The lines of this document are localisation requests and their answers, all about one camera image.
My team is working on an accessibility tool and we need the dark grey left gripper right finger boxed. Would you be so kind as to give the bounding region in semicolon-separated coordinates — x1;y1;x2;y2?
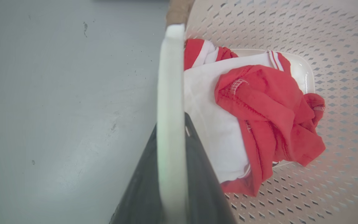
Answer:
184;113;237;224

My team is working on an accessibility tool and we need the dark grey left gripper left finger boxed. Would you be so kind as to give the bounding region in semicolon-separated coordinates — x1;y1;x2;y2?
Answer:
109;124;163;224

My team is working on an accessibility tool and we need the white perforated plastic laundry basket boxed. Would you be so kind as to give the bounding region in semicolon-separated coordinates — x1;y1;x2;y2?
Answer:
156;0;358;224

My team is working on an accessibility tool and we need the red and white garment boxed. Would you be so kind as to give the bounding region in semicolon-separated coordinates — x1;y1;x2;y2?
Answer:
184;39;326;197

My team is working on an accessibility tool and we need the brown cardboard box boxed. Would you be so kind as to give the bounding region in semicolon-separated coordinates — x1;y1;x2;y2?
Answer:
166;0;195;28

